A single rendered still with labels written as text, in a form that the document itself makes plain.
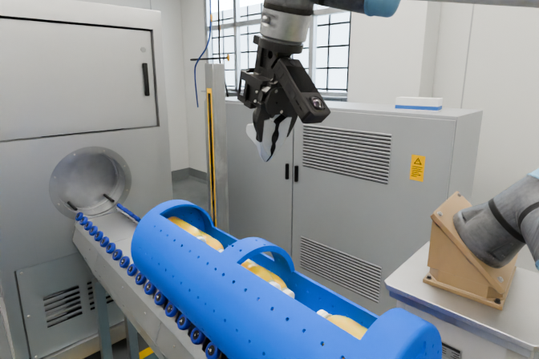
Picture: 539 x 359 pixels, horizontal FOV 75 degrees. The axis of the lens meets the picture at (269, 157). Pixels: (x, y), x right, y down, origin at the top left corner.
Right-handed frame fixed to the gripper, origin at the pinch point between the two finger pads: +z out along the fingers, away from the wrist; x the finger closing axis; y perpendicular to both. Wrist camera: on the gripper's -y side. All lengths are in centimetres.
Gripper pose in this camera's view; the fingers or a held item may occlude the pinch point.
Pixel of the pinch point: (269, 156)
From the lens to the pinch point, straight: 63.5
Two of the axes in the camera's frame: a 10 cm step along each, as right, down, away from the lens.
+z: -1.6, 8.8, 4.5
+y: -6.2, -4.5, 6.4
